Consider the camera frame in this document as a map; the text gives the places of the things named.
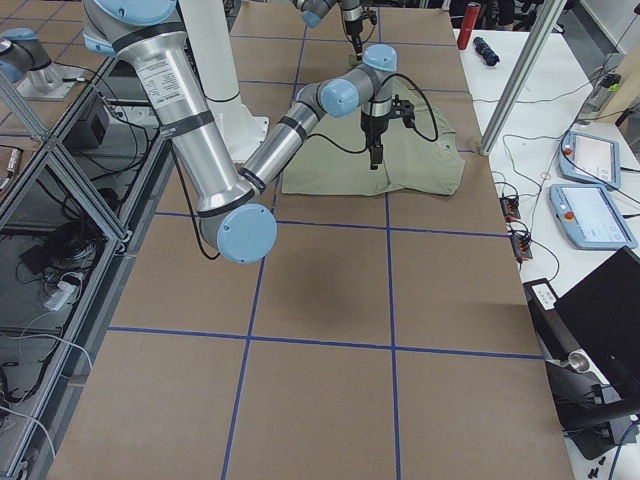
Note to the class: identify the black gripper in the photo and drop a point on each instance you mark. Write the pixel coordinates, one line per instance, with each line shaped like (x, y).
(354, 31)
(374, 127)

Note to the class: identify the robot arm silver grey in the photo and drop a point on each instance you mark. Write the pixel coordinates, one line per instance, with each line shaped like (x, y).
(314, 11)
(150, 37)

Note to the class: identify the red cylinder tube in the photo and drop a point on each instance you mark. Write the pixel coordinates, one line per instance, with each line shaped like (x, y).
(468, 23)

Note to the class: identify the dark blue folded umbrella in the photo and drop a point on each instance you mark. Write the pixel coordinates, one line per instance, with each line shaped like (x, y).
(485, 52)

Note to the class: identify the orange black connector board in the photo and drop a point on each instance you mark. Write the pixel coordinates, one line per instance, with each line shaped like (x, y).
(519, 233)

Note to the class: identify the far blue teach pendant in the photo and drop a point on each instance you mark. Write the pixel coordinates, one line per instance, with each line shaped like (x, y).
(590, 159)

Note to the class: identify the blue teach pendant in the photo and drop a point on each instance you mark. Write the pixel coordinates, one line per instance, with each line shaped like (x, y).
(589, 217)
(590, 159)

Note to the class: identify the near blue teach pendant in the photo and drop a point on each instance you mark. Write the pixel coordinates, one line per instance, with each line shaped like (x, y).
(589, 217)

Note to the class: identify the black power adapter box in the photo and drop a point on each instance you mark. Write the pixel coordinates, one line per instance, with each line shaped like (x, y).
(90, 128)

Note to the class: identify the white power strip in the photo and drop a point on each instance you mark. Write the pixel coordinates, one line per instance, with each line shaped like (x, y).
(60, 295)

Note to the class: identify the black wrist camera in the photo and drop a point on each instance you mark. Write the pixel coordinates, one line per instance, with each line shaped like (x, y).
(404, 110)

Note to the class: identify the grey aluminium camera post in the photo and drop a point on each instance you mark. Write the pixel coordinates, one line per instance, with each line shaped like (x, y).
(527, 59)

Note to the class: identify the aluminium frame structure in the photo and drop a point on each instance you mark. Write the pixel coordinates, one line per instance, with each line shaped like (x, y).
(74, 215)

